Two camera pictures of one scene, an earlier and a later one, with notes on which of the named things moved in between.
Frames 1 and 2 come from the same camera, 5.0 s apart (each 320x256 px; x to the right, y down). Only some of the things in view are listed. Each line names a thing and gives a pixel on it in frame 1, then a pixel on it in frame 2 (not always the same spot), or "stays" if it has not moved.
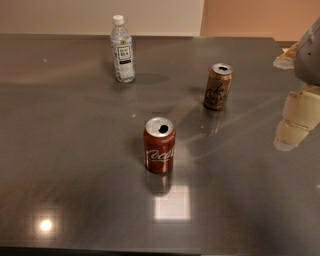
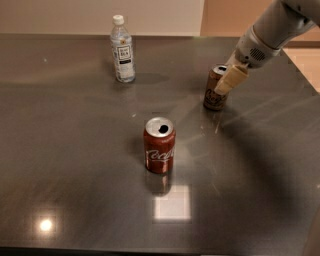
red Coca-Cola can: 159,144 stays
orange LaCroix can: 218,86 stays
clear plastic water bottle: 123,51 stays
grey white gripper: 309,56 -> 252,50
